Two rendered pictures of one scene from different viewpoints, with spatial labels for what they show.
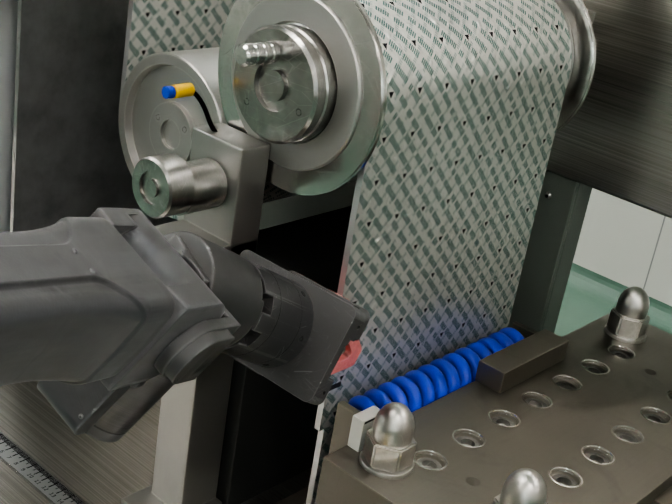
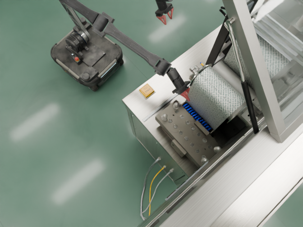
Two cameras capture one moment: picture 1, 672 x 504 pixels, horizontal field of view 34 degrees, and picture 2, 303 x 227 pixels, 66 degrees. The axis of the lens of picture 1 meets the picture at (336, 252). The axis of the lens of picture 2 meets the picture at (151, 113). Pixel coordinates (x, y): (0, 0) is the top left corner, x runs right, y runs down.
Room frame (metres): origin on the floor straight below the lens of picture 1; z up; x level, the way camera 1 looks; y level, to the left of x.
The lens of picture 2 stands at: (0.55, -0.56, 2.28)
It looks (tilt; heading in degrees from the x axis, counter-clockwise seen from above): 71 degrees down; 100
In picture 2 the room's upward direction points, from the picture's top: 2 degrees clockwise
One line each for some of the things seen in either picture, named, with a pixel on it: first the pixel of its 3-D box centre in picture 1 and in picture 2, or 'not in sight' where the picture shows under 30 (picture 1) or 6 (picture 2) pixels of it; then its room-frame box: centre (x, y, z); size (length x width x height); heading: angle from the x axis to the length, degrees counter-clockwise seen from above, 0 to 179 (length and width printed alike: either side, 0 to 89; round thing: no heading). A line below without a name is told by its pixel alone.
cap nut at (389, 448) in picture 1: (392, 434); (176, 104); (0.61, -0.06, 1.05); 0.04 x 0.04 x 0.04
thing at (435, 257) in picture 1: (440, 275); (203, 110); (0.75, -0.08, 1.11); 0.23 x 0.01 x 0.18; 142
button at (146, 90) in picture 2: not in sight; (146, 90); (0.41, 0.06, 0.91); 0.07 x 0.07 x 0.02; 52
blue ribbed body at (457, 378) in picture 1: (445, 379); (197, 117); (0.74, -0.10, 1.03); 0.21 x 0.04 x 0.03; 142
